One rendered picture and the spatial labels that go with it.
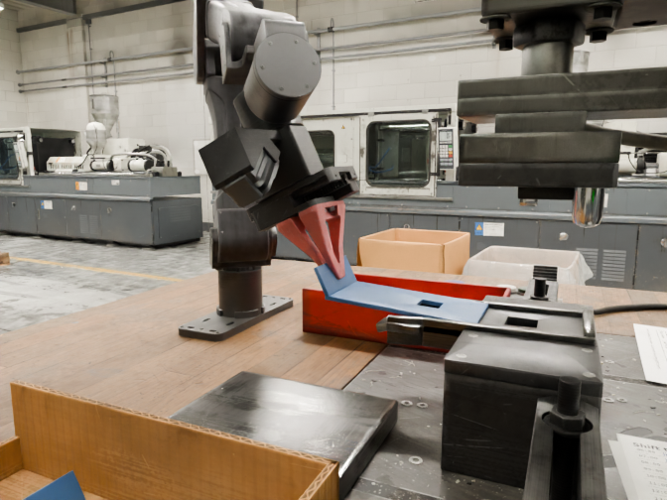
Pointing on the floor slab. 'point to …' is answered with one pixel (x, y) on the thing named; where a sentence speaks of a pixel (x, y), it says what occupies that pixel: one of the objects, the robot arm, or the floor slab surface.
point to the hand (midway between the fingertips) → (335, 271)
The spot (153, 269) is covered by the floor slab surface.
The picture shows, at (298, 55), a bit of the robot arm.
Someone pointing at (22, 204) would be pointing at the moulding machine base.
